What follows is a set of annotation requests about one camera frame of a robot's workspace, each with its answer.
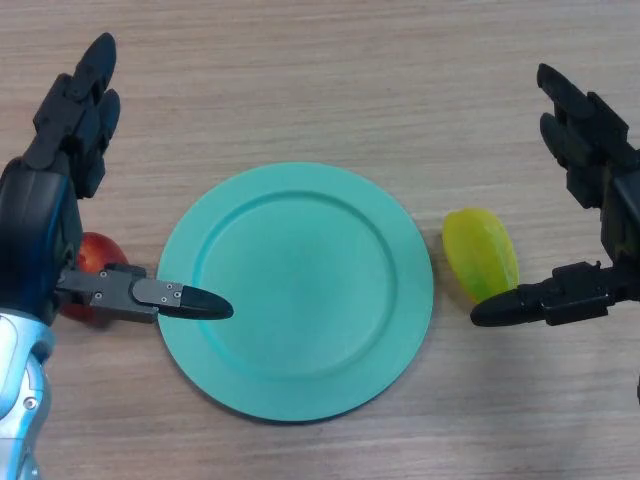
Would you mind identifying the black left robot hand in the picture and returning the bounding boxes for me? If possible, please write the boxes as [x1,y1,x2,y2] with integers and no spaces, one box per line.
[0,32,235,326]

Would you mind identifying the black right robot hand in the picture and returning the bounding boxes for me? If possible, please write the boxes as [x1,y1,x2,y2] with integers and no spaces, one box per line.
[469,62,640,329]

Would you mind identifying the yellow starfruit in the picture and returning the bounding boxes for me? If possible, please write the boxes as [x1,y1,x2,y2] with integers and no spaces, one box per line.
[441,207,520,305]

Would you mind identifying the green round plate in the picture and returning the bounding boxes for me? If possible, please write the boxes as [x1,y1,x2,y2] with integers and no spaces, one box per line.
[156,161,435,425]

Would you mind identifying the red apple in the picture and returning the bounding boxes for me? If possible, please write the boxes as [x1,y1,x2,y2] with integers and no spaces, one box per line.
[59,231,131,326]

